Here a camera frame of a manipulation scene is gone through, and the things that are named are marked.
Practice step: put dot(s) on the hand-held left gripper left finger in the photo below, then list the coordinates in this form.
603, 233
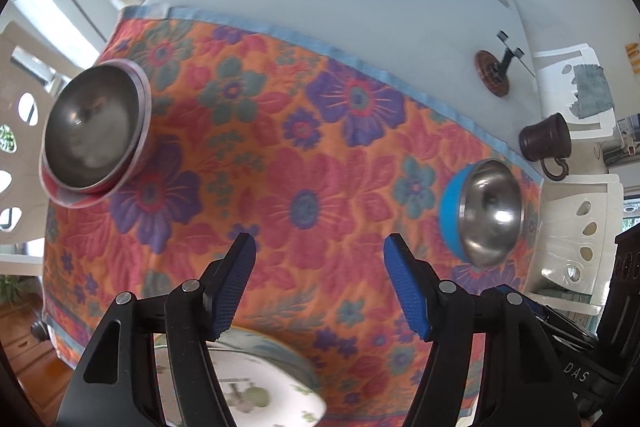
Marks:
235, 292

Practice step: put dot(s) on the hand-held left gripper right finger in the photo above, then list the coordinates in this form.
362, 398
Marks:
405, 297

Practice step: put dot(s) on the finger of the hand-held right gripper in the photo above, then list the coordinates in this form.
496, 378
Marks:
560, 324

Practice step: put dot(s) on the large floral white plate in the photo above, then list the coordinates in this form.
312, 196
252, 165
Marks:
280, 347

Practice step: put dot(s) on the small floral white plate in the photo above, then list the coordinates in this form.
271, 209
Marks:
280, 399

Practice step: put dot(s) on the pink bowl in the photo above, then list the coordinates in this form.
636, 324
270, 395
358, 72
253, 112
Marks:
65, 199

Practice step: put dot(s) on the red steel bowl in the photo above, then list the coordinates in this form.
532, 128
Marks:
90, 122

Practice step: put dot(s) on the white chair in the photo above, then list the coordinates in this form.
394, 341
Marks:
555, 62
560, 217
15, 72

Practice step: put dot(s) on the blue steel bowl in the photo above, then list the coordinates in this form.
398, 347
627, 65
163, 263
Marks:
490, 212

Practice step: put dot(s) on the floral orange table cloth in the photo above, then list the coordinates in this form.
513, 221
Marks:
300, 132

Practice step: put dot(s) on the brown mug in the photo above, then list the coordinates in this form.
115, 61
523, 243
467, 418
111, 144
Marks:
545, 139

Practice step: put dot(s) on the dark round knob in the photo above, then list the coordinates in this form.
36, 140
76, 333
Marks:
37, 329

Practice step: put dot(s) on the grey cloth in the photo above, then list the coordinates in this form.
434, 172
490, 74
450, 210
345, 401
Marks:
592, 92

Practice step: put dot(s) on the phone stand with wooden base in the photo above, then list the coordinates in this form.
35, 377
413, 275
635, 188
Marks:
490, 72

